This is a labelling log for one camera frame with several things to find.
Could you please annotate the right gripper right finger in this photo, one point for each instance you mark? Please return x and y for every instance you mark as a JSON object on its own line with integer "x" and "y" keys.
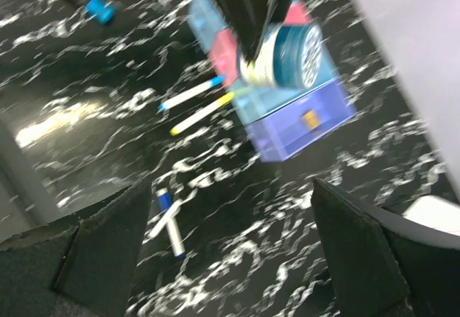
{"x": 382, "y": 264}

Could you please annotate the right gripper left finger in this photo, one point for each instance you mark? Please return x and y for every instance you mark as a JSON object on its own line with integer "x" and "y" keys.
{"x": 80, "y": 265}

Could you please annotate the pink bin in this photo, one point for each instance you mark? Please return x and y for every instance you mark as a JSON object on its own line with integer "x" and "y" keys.
{"x": 223, "y": 49}

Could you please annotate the teal blue bin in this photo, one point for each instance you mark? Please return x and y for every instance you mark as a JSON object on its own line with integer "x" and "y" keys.
{"x": 255, "y": 102}

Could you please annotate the yellow eraser block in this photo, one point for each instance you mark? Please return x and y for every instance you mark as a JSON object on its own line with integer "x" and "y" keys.
{"x": 311, "y": 119}

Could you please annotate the purple bin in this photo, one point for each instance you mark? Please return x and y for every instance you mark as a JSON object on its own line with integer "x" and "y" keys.
{"x": 283, "y": 134}

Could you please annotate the light blue bin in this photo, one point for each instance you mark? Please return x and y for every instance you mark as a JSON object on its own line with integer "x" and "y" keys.
{"x": 207, "y": 25}

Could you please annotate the white board with writing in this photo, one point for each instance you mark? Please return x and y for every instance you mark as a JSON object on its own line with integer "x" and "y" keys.
{"x": 435, "y": 212}

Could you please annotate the blue capped white marker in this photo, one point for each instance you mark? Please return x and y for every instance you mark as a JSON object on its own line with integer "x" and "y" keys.
{"x": 190, "y": 93}

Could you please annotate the dark blue capped marker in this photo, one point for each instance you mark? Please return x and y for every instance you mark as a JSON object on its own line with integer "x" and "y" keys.
{"x": 166, "y": 203}

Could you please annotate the white marker pen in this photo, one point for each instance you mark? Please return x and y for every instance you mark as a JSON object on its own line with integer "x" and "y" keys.
{"x": 168, "y": 219}

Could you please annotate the yellow capped white marker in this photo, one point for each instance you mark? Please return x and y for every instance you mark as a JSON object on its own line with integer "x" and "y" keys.
{"x": 202, "y": 113}

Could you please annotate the blue sharpener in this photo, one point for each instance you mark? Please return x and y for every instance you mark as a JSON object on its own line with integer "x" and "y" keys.
{"x": 100, "y": 11}

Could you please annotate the black marble mat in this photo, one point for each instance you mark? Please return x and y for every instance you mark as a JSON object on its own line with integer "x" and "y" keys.
{"x": 83, "y": 100}

